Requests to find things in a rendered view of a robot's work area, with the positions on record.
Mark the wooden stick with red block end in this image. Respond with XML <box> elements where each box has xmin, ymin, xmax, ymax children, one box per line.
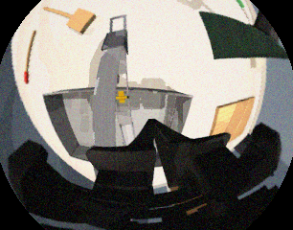
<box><xmin>24</xmin><ymin>31</ymin><xmax>36</xmax><ymax>83</ymax></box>

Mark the light wooden board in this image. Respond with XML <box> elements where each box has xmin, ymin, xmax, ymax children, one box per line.
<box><xmin>209</xmin><ymin>97</ymin><xmax>255</xmax><ymax>143</ymax></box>

